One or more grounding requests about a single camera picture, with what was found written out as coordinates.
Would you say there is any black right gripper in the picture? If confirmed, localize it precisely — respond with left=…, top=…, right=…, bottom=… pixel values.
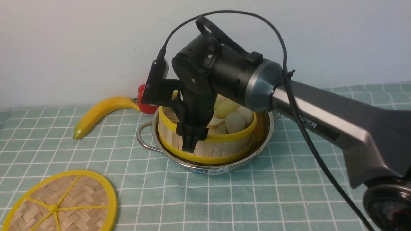
left=172, top=35, right=217, bottom=153

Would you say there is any yellow bamboo steamer basket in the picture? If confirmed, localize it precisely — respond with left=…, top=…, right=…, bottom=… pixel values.
left=158, top=95, right=257, bottom=164

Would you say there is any yellow woven steamer lid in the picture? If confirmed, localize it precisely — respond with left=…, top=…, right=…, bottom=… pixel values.
left=2, top=170, right=118, bottom=231

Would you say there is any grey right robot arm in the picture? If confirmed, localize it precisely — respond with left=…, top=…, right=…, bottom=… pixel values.
left=172, top=35, right=411, bottom=231

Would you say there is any stainless steel pot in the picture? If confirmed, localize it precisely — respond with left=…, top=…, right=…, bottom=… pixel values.
left=136, top=112, right=279, bottom=175

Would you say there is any white dumpling centre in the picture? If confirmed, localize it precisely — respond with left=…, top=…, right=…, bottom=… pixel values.
left=207, top=116, right=225, bottom=127

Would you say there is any green round bun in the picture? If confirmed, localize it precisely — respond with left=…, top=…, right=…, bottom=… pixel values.
left=214, top=98, right=240, bottom=119

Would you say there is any red bell pepper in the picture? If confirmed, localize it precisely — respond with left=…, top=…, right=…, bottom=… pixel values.
left=133, top=84, right=159, bottom=114

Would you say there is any yellow plastic banana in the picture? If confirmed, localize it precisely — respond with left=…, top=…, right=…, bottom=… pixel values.
left=73, top=97, right=141, bottom=140

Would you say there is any green checkered tablecloth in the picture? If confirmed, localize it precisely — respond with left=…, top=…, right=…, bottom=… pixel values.
left=0, top=83, right=411, bottom=231

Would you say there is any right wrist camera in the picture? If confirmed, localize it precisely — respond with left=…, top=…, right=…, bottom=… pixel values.
left=141, top=57, right=181, bottom=107

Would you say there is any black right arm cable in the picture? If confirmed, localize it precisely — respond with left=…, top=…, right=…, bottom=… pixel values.
left=156, top=10, right=376, bottom=231

